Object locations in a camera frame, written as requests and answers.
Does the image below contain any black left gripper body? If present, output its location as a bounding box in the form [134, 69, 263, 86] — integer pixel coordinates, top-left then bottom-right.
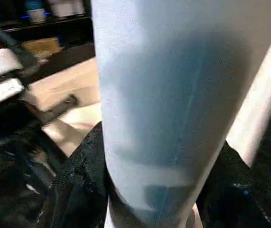
[0, 94, 78, 181]

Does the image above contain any white plastic table top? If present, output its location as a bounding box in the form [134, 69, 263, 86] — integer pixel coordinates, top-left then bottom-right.
[22, 28, 271, 167]

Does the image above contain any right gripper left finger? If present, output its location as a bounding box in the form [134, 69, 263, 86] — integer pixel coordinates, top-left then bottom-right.
[52, 123, 117, 228]

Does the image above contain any white plastic table leg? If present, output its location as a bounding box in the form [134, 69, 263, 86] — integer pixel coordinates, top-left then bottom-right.
[89, 0, 271, 228]

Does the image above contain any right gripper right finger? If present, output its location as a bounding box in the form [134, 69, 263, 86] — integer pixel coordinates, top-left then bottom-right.
[195, 139, 271, 228]

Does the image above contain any dark shelf unit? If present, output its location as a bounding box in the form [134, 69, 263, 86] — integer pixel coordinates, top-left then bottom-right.
[0, 0, 93, 46]

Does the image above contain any yellow box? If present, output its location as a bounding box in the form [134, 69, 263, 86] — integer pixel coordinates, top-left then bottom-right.
[22, 37, 63, 58]

